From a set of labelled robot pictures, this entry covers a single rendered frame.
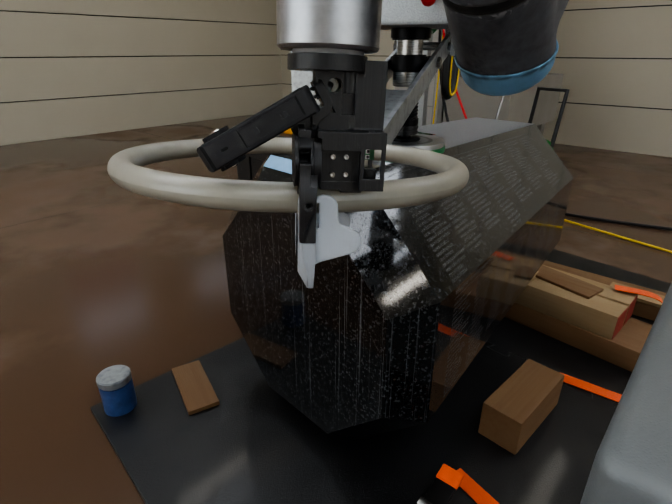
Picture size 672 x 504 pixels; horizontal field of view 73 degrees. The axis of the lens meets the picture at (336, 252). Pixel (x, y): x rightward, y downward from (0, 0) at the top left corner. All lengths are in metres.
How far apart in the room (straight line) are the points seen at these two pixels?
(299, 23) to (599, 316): 1.70
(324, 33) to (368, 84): 0.06
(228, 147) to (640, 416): 0.37
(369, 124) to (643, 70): 5.87
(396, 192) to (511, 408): 1.08
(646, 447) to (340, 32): 0.36
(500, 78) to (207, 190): 0.29
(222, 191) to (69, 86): 6.82
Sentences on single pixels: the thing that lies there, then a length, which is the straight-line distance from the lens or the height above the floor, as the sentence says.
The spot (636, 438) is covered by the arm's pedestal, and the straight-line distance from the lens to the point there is 0.37.
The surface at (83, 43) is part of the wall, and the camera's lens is 7.33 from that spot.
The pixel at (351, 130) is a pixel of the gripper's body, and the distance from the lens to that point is 0.42.
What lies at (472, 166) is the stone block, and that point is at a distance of 1.37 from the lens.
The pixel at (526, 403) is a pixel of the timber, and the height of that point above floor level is 0.14.
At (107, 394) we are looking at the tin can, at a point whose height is 0.11.
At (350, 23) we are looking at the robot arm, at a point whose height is 1.10.
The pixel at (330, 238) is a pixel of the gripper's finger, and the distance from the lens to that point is 0.42.
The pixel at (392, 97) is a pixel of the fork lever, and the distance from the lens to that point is 1.14.
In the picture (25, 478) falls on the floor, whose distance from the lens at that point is 1.63.
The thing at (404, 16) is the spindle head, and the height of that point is 1.15.
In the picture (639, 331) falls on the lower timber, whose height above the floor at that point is 0.10.
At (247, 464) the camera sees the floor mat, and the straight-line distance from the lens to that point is 1.42.
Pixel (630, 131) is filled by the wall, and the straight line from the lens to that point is 6.29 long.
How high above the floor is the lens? 1.08
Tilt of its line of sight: 24 degrees down
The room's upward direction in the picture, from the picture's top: straight up
